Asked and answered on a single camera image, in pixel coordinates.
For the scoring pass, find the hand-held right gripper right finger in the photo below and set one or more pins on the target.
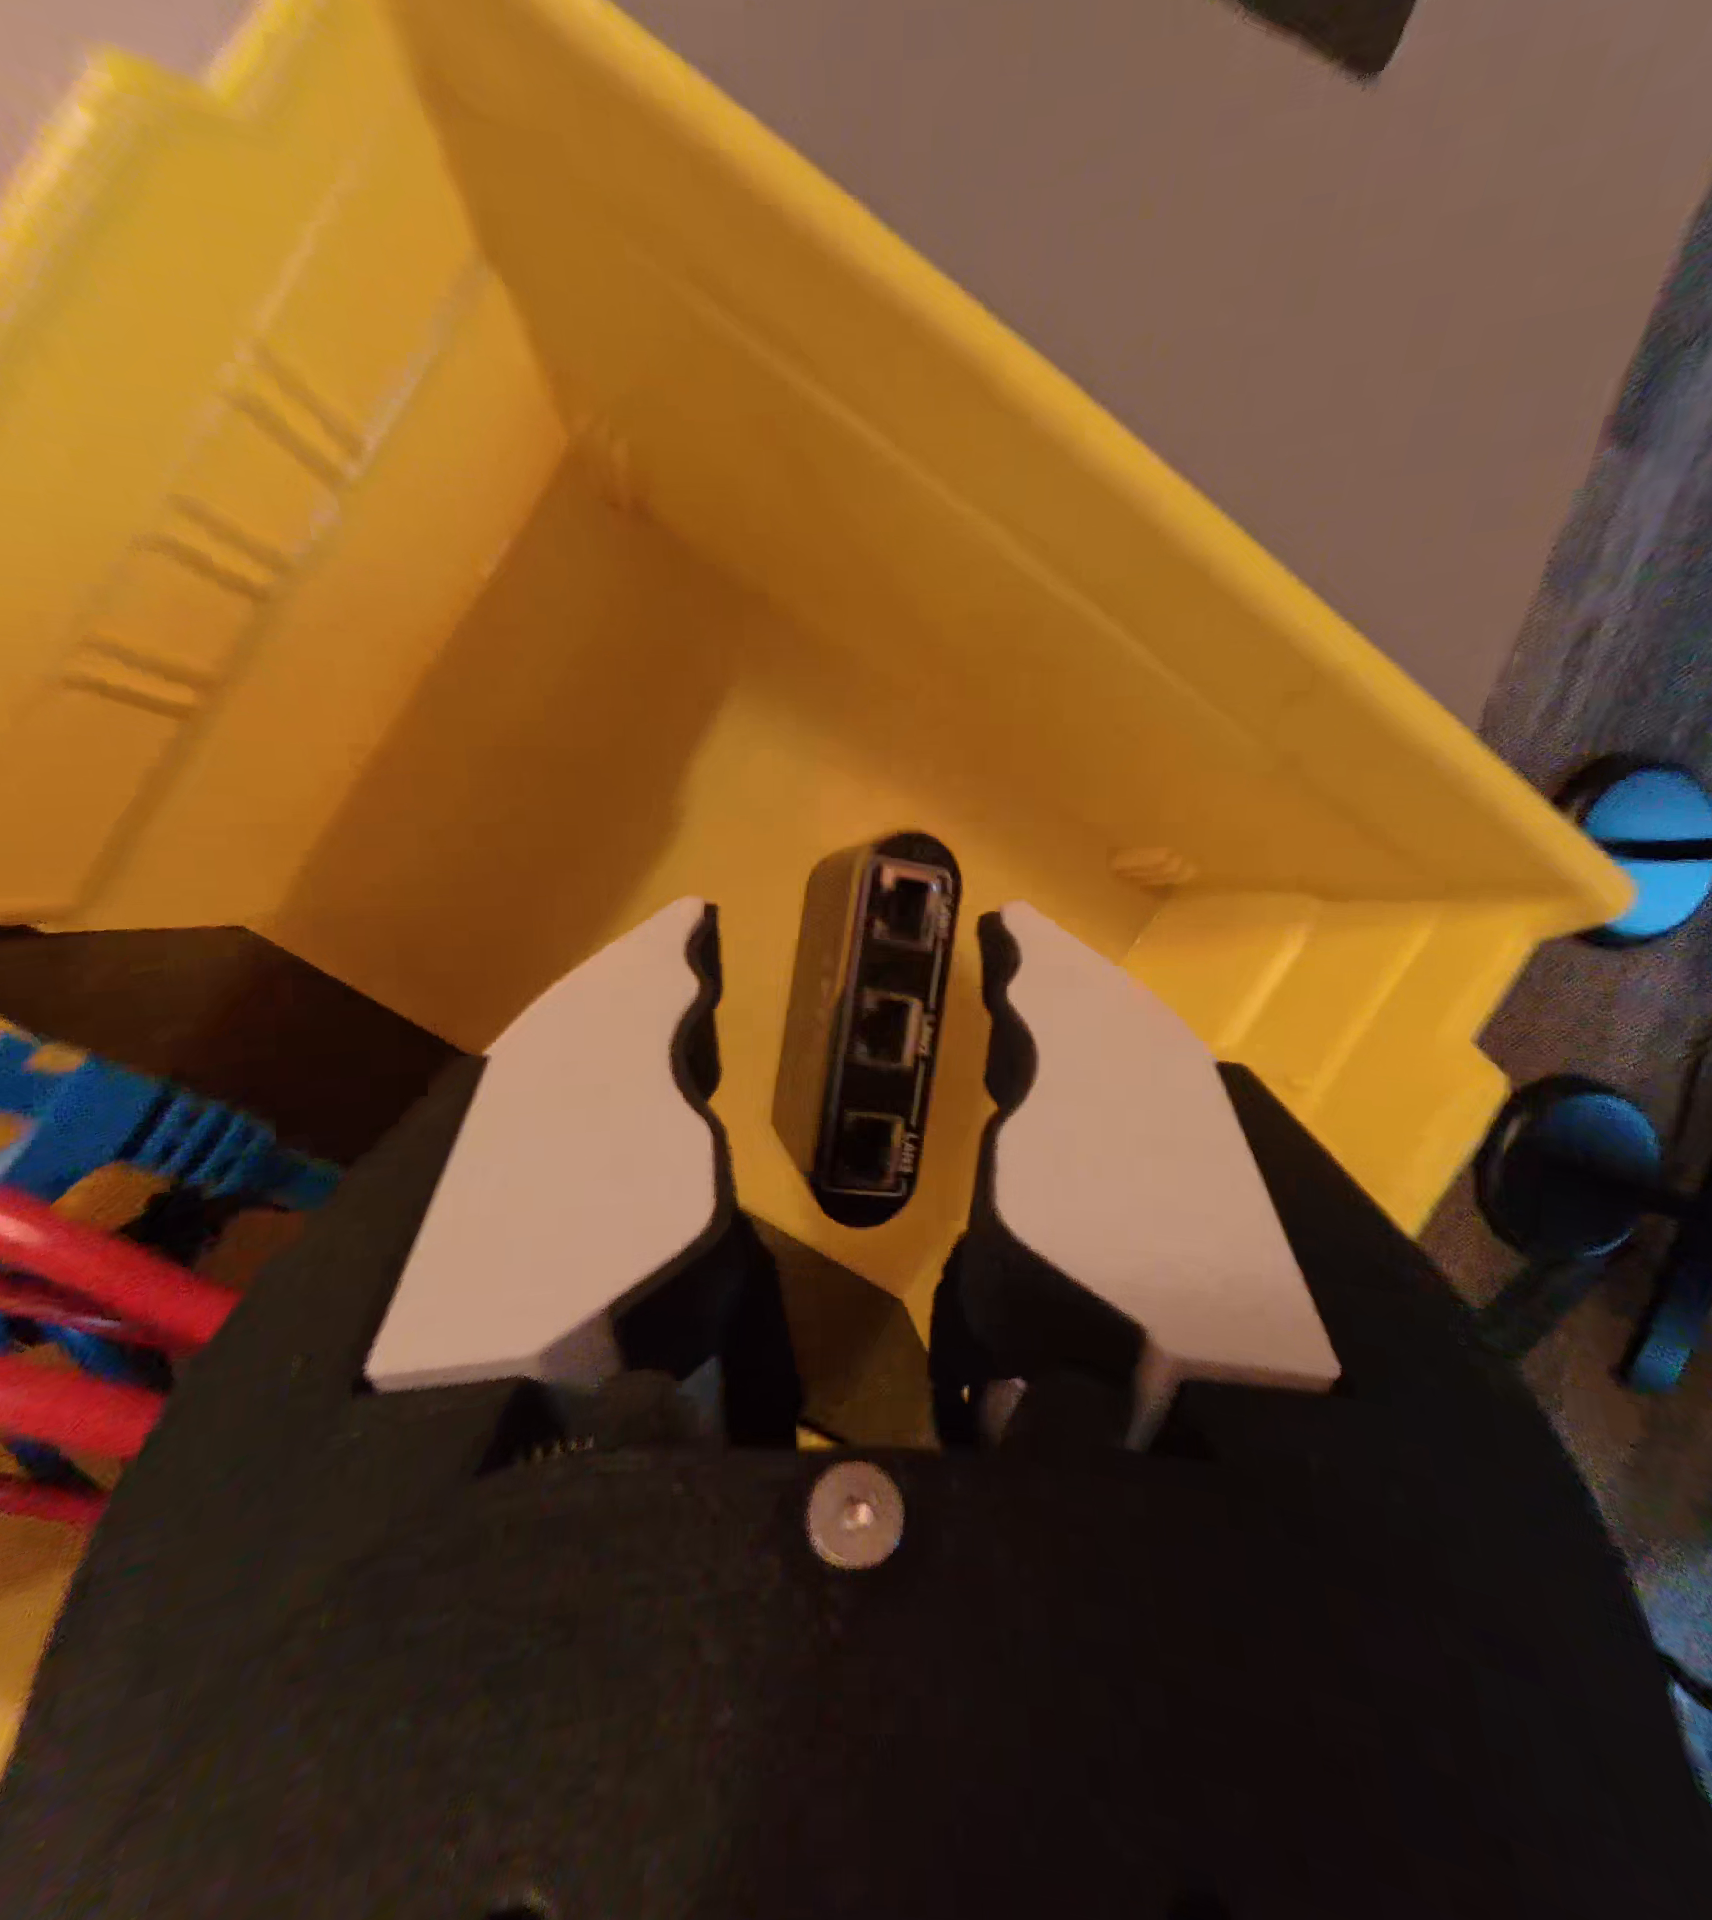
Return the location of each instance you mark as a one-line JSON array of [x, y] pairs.
[[1142, 1171]]

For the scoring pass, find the yellow plastic bin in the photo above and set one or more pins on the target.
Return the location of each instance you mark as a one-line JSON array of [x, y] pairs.
[[795, 494]]

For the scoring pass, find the black ethernet hub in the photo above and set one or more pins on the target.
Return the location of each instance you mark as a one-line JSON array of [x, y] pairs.
[[870, 1034]]

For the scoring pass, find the black bin divider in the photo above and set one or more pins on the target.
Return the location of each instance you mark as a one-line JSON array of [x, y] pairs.
[[197, 1004]]

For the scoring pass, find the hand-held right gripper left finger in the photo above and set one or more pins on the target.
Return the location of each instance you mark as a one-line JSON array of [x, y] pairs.
[[572, 1138]]

